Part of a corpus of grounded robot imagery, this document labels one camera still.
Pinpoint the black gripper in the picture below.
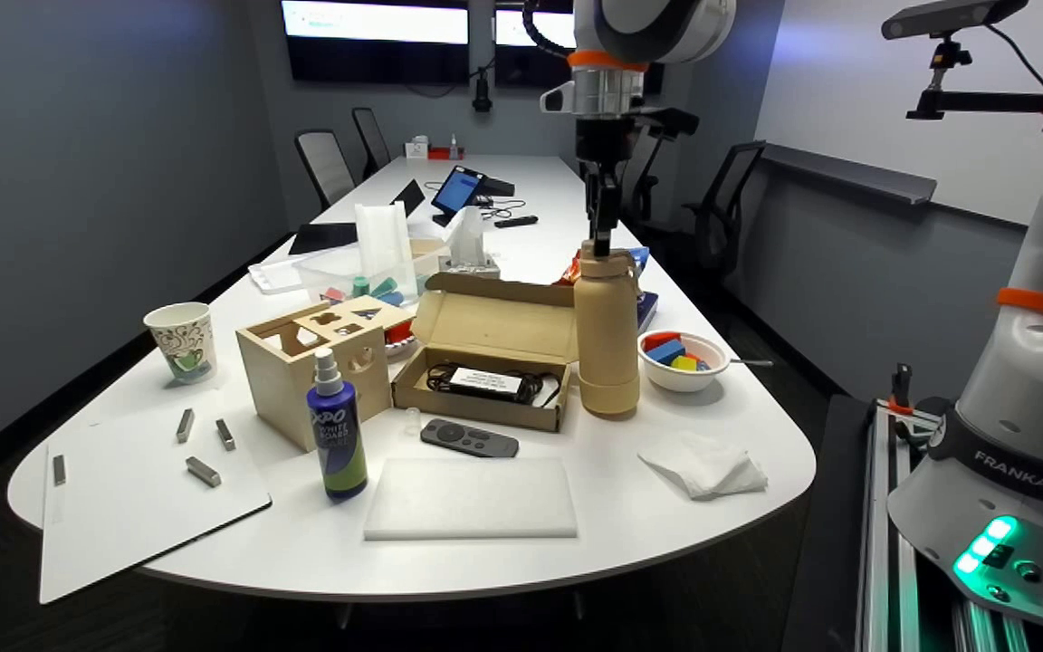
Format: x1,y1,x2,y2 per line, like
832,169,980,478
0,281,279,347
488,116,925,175
575,113,629,261

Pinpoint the beige insulated bottle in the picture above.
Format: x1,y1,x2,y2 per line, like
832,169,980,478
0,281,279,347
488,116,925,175
573,248,645,419

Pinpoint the blue spray bottle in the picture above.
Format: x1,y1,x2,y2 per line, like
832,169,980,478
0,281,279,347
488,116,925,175
305,344,368,508

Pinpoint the red Doritos chip bag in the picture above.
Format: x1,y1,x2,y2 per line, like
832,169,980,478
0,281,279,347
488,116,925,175
553,243,599,289

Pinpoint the black office chair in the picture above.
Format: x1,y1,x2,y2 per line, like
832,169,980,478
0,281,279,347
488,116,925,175
614,126,683,228
683,136,767,268

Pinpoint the blue and yellow book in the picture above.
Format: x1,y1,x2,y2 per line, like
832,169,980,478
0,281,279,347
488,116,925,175
625,248,663,330

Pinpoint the white tissue box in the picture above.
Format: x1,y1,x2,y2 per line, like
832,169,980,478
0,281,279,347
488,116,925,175
443,210,502,281

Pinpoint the open cardboard box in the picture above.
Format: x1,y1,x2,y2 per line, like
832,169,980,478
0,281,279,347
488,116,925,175
391,272,588,435

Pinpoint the tablet with blue screen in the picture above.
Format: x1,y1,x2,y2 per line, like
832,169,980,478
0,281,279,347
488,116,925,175
426,164,486,222

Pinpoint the white round bowl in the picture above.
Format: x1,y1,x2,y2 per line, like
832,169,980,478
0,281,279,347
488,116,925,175
636,325,732,397

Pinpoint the red and white box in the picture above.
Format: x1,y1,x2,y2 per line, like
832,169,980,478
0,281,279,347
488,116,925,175
401,129,468,165

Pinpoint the black device with white label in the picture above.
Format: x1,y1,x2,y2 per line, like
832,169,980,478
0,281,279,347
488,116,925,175
425,363,567,414

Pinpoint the small black tablet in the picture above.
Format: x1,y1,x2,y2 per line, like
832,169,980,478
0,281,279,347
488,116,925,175
389,179,426,217

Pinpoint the clear plastic container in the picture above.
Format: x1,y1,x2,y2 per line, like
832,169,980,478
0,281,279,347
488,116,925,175
350,199,419,301

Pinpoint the black remote control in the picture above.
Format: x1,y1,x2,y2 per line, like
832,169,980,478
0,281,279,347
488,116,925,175
418,415,522,464

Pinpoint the grey office chair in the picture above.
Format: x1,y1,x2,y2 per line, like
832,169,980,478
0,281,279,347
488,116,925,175
348,106,394,175
293,126,360,210

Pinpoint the folded white cloth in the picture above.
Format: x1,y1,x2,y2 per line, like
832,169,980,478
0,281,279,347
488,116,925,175
634,431,773,502

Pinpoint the flat black folder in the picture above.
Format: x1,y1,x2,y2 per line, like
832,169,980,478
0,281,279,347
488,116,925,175
286,222,361,257

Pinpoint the white foam pad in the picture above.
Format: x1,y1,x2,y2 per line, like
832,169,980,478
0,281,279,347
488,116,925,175
361,454,581,545

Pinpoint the white paper sheet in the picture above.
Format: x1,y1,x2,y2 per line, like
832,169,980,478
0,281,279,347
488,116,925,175
246,257,308,298

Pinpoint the wooden shape sorter box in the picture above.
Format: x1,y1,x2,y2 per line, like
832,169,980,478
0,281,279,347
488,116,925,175
237,293,419,458

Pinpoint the printed paper cup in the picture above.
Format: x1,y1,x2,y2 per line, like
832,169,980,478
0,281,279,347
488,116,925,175
142,301,219,384

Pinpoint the white board sheet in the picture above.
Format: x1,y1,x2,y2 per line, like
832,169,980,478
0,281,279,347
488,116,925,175
37,401,274,610

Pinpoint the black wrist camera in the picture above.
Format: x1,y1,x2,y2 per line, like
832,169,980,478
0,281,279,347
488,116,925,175
624,106,701,145

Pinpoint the wall monitor screen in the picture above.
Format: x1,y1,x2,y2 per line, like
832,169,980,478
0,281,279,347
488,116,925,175
279,0,474,51
494,0,581,54

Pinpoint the grey wall ledge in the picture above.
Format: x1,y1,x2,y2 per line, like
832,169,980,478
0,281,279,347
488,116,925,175
761,136,938,210

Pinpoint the black post with red knob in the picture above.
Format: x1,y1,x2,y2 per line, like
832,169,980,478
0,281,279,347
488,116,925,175
888,359,921,415

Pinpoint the grey camera on mount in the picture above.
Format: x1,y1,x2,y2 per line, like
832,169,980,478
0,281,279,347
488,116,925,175
880,0,1031,42

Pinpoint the aluminium rail frame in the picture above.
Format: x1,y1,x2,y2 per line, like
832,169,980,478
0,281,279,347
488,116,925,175
856,396,1031,652

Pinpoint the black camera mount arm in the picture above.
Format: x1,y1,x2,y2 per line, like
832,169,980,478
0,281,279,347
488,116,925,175
904,35,1043,136

